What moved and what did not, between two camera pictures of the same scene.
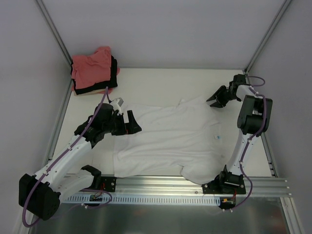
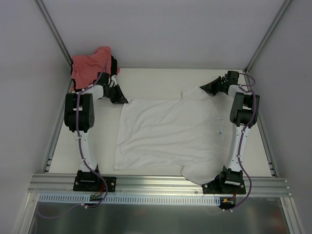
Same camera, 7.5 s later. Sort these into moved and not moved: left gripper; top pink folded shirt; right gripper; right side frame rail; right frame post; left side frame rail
Moved: right gripper; left gripper
Not moved: top pink folded shirt; right side frame rail; right frame post; left side frame rail
